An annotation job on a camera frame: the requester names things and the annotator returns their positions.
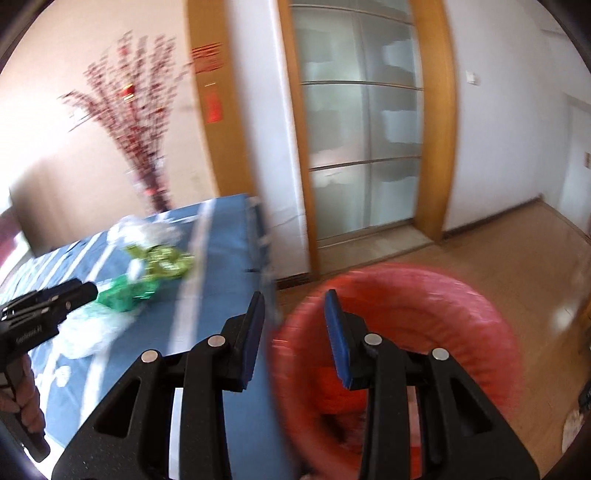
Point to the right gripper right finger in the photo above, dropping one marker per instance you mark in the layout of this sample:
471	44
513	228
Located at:
463	434

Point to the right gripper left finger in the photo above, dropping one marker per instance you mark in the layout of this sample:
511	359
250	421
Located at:
127	434

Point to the clear plastic bag front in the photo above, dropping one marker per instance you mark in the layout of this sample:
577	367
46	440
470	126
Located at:
90	329

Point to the clear plastic bag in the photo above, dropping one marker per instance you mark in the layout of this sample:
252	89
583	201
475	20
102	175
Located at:
90	329
144	233

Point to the olive green plastic bag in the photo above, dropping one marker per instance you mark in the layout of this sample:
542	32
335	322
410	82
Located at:
158	262

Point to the red lined trash basket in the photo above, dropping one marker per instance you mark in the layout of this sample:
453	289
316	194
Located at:
416	308

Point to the person left hand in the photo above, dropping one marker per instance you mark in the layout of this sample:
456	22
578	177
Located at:
26	400

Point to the bright green plastic bag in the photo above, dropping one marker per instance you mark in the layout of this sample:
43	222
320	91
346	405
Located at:
124	294

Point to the clear plastic bag rear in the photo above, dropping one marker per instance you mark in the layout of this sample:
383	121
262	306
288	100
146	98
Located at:
144	233

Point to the clear glass vase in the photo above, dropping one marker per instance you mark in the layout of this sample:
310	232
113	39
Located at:
150	185

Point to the blue white striped tablecloth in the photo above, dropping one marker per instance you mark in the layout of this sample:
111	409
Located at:
227	238

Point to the red berry branches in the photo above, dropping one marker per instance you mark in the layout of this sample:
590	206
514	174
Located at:
136	127

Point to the small red lantern ornament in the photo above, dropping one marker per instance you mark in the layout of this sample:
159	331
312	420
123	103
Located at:
128	91

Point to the white door far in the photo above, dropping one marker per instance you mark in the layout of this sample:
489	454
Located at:
575	197

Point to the red fu knot ornament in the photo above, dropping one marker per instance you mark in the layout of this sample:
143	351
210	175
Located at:
206	60

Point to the frosted glass sliding door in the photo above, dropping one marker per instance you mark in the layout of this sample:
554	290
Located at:
361	77

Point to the small white door switch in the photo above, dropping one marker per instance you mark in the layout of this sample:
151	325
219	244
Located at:
472	78

